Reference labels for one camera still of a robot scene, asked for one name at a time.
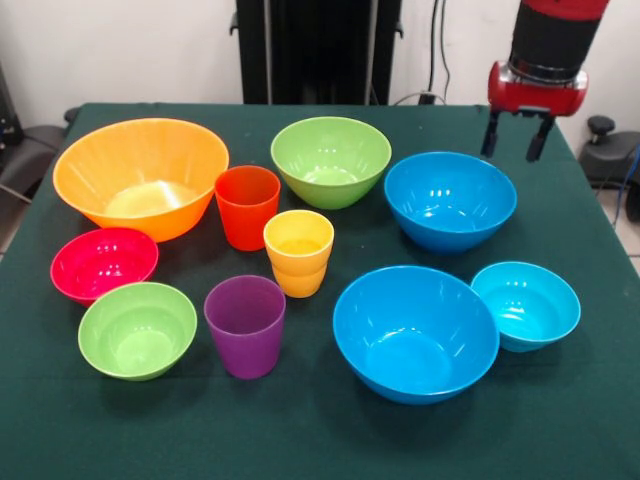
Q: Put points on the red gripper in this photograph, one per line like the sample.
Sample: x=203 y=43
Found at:
x=535 y=97

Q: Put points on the large green bowl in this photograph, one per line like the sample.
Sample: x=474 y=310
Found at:
x=320 y=150

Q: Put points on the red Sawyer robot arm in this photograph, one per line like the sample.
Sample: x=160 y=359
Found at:
x=555 y=40

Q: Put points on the small light blue bowl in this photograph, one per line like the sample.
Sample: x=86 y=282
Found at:
x=525 y=300

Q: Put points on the red cup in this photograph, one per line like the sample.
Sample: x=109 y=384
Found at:
x=247 y=215

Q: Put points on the purple cup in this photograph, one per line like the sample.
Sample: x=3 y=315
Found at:
x=245 y=340

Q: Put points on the dark green tablecloth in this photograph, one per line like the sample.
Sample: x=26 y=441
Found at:
x=320 y=440

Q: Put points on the large orange bowl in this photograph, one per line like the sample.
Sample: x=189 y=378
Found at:
x=100 y=165

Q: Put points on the small green bowl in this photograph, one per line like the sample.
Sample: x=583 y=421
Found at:
x=137 y=330

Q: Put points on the small pink bowl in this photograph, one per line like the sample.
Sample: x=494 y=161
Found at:
x=100 y=260

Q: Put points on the dark grey pedestal foot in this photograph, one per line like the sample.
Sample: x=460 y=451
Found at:
x=607 y=155
x=30 y=150

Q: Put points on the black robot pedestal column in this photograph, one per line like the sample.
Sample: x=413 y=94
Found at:
x=320 y=50

